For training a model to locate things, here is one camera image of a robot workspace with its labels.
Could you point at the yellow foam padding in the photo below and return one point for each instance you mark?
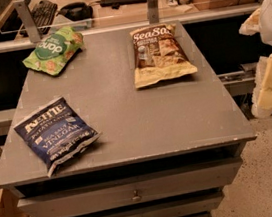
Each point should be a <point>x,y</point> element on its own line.
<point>262,94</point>

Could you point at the blue Kettle chip bag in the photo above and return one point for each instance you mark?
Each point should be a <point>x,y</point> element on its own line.
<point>55,133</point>

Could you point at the black keyboard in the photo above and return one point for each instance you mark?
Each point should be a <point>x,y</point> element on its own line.
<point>43,15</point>

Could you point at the right metal bracket post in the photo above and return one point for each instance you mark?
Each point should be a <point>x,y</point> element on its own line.
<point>153,12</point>

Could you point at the grey drawer cabinet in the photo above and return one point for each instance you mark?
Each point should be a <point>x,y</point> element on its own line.
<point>188,121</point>

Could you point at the brown sea salt chip bag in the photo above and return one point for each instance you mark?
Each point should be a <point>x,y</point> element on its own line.
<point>158,55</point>

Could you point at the top grey drawer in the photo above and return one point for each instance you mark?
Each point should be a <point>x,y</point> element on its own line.
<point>132,191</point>

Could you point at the middle grey drawer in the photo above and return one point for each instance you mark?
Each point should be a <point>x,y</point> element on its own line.
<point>181,207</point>

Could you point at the left metal bracket post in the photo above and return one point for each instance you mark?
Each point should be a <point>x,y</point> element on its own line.
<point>27,20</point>

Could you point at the metal bracket post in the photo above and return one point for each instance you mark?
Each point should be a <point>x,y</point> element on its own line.
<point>27,20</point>
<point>153,12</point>

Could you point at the green chip bag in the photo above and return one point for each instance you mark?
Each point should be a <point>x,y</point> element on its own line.
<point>52,55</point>

